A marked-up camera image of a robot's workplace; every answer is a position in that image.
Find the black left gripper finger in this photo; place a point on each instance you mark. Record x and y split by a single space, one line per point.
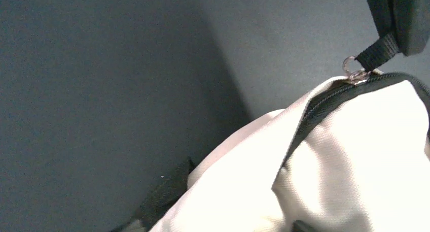
408 19

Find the beige canvas backpack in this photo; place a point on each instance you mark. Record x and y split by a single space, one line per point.
350 155

